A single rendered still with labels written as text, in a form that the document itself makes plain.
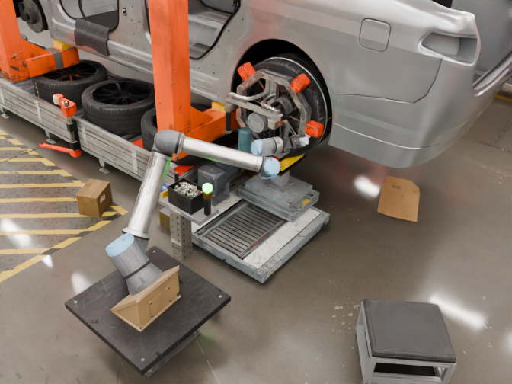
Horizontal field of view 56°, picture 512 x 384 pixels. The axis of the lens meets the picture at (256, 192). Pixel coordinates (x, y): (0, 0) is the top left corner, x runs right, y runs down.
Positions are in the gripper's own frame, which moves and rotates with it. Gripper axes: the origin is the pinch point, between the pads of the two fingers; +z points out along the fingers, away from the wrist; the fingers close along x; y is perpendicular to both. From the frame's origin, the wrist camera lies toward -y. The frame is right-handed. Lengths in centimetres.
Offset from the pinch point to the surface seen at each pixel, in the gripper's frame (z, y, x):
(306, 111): 6.0, -15.6, -1.7
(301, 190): 27, 21, -67
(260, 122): -16.5, -19.4, -19.9
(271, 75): -6.2, -43.5, -7.7
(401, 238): 81, 75, -45
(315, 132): 9.4, -2.6, -5.2
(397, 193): 118, 39, -73
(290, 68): 4.6, -44.4, -1.5
